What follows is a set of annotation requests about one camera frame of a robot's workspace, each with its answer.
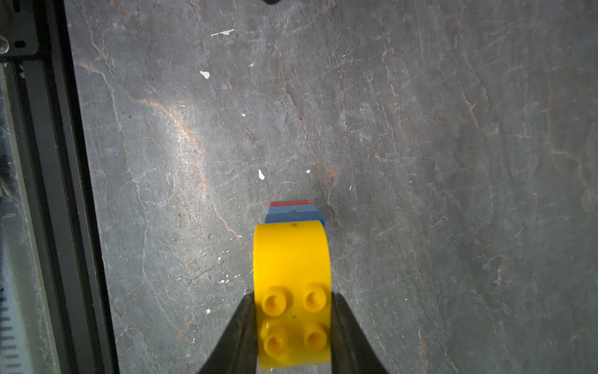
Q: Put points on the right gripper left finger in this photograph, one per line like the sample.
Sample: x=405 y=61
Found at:
x=236 y=350

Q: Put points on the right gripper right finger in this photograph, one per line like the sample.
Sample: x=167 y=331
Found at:
x=350 y=349

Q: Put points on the yellow lego brick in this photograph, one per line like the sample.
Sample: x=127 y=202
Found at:
x=293 y=293

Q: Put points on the dark blue lego brick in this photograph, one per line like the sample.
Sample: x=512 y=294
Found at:
x=275 y=218

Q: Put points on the light blue lego brick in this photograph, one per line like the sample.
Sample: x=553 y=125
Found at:
x=288 y=209

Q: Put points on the red long lego brick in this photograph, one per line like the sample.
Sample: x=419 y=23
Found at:
x=290 y=203

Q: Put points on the white slotted cable duct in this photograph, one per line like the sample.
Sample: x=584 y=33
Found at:
x=13 y=356

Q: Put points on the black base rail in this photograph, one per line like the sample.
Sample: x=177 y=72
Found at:
x=49 y=232

